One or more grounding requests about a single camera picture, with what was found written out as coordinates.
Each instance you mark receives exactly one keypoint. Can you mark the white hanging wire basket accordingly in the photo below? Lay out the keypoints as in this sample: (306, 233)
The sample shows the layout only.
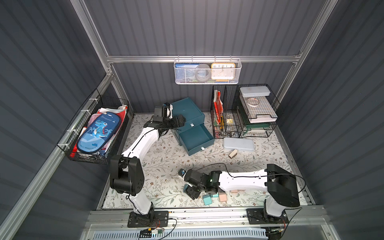
(185, 68)

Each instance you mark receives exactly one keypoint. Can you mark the teal plug one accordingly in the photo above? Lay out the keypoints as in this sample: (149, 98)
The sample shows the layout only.
(182, 173)

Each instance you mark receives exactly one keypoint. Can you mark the small beige eraser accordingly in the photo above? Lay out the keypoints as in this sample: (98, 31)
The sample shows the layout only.
(233, 154)

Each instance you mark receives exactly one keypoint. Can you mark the teal drawer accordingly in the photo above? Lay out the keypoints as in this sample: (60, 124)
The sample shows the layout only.
(193, 139)

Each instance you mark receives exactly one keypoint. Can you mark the grey pencil box on rack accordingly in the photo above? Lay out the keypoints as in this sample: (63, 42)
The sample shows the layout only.
(256, 91)

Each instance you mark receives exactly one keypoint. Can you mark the teal plug three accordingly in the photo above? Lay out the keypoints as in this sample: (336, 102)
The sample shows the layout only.
(207, 200)

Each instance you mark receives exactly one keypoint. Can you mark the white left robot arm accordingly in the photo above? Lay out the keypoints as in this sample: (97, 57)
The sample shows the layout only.
(126, 172)

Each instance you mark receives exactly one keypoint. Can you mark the blue dinosaur pencil case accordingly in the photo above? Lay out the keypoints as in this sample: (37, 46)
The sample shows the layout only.
(98, 133)

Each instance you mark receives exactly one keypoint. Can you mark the white checkered notebook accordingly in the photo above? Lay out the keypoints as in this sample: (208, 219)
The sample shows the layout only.
(264, 113)

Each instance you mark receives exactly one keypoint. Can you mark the yellow alarm clock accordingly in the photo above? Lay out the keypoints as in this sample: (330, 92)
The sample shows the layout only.
(223, 71)

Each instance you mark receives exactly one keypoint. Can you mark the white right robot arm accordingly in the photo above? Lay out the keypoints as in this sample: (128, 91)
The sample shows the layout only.
(281, 186)

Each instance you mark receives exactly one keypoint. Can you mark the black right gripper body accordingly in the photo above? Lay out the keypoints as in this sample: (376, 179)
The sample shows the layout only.
(192, 190)

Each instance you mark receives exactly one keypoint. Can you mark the teal drawer cabinet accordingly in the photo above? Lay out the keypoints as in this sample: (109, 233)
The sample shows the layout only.
(190, 111)

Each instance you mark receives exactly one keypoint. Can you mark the pink plug three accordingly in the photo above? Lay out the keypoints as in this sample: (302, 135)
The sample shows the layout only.
(223, 197)

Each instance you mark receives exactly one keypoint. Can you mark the red book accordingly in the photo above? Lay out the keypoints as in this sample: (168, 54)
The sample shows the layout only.
(218, 107)

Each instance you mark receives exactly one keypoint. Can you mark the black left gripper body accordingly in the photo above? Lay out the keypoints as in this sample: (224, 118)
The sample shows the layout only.
(179, 121)

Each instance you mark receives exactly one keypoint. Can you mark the black side wire basket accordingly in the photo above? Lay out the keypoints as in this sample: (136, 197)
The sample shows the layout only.
(95, 106)

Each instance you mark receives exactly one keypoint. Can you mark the clear tape roll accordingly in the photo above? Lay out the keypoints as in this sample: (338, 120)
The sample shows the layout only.
(253, 102)

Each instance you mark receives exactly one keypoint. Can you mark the black wire desk organizer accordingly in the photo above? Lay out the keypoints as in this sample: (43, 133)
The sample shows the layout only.
(244, 111)

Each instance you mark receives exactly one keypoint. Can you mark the grey pencil box on table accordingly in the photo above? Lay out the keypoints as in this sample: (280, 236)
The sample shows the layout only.
(238, 144)

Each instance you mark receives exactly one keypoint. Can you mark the grey tape roll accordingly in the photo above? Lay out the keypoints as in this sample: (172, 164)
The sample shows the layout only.
(203, 73)

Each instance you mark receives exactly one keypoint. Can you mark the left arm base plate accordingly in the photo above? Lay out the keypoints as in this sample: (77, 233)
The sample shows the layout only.
(151, 220)

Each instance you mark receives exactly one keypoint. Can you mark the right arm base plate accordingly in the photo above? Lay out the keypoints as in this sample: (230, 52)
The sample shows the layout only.
(258, 216)

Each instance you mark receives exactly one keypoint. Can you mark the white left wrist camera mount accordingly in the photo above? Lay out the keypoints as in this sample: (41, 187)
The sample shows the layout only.
(167, 111)

